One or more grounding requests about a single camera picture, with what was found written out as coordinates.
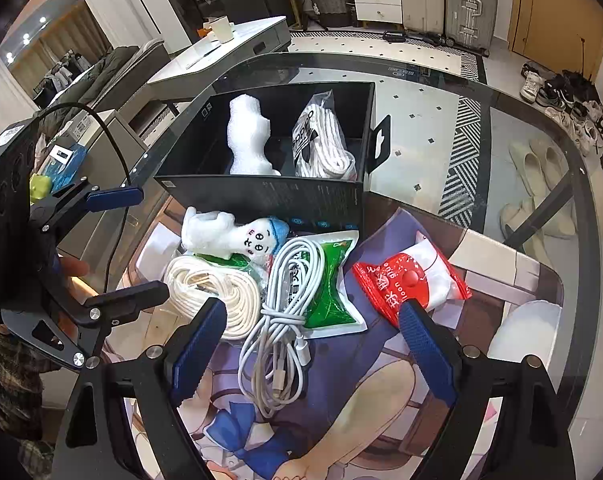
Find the cream slipper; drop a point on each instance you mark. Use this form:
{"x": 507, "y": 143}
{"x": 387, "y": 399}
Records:
{"x": 556, "y": 220}
{"x": 549, "y": 160}
{"x": 524, "y": 165}
{"x": 516, "y": 217}

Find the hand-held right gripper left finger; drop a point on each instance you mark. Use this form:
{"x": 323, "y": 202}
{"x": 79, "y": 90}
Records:
{"x": 199, "y": 350}

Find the wooden door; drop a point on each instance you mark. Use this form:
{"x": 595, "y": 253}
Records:
{"x": 556, "y": 5}

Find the black umbrella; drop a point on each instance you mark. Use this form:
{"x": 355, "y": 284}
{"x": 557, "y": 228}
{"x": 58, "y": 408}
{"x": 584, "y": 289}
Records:
{"x": 579, "y": 77}

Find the white cup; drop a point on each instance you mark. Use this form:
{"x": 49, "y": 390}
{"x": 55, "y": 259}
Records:
{"x": 222, "y": 27}

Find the black and white patterned rug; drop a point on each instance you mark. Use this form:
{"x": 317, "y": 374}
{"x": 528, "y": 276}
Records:
{"x": 406, "y": 110}

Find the grey cabinet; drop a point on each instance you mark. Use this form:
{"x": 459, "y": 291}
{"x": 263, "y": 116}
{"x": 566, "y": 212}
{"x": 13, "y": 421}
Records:
{"x": 126, "y": 132}

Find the person's left forearm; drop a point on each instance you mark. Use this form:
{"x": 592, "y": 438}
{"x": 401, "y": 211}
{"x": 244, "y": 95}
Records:
{"x": 6, "y": 385}

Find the black cardboard box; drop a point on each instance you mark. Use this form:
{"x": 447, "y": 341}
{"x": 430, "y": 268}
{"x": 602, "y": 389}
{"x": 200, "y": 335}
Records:
{"x": 261, "y": 195}

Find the pile of shoes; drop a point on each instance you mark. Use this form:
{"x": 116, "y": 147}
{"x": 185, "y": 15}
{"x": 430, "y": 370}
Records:
{"x": 531, "y": 85}

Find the small yellow-green object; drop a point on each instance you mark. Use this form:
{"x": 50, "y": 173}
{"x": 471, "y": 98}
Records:
{"x": 39, "y": 185}

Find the blue plastic bag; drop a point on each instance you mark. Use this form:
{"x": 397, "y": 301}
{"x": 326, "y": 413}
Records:
{"x": 66, "y": 170}

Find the white low table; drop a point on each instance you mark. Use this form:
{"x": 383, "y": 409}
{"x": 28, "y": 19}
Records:
{"x": 221, "y": 60}

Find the person's left hand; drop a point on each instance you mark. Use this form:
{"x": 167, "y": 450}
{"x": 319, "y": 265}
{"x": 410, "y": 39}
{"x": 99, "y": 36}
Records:
{"x": 75, "y": 267}

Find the white foam piece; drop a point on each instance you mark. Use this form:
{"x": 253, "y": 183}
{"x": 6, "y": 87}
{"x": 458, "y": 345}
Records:
{"x": 249, "y": 130}

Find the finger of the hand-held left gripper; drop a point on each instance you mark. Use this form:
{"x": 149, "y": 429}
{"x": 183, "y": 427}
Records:
{"x": 116, "y": 197}
{"x": 131, "y": 296}

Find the white plush toy blue hat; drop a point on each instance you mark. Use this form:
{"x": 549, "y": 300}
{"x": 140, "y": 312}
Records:
{"x": 221, "y": 235}

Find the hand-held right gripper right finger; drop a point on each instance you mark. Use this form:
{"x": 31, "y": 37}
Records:
{"x": 426, "y": 355}

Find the red cotton ball packet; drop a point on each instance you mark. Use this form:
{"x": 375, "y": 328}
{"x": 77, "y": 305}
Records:
{"x": 406, "y": 280}

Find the silver suitcase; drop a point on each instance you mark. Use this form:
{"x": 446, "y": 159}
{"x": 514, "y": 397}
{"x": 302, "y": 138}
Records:
{"x": 469, "y": 0}

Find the small black device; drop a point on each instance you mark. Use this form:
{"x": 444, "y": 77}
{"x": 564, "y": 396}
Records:
{"x": 396, "y": 36}

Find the printed cartoon mat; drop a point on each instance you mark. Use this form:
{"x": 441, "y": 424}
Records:
{"x": 361, "y": 360}

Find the dark puffer jacket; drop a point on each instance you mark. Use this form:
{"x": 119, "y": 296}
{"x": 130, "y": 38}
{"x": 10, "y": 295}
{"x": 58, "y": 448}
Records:
{"x": 96, "y": 75}

